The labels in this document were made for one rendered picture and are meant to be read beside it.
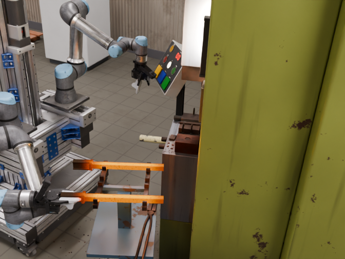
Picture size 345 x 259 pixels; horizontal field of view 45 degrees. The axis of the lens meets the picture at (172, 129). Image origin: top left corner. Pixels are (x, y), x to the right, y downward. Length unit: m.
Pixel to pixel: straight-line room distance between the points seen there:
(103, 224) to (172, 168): 0.45
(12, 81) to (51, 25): 2.89
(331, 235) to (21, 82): 1.90
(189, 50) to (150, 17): 3.83
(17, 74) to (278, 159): 1.62
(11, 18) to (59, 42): 3.01
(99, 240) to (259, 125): 0.91
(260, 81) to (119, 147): 2.42
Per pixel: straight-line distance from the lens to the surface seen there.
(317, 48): 1.62
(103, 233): 2.08
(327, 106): 1.61
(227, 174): 1.87
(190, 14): 1.95
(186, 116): 2.36
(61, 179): 3.21
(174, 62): 2.72
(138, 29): 5.96
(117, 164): 2.04
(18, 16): 2.60
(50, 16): 5.57
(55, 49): 5.67
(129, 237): 2.05
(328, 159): 1.72
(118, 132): 4.13
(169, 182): 2.27
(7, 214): 1.98
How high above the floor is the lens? 2.12
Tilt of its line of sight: 30 degrees down
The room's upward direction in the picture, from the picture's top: 3 degrees clockwise
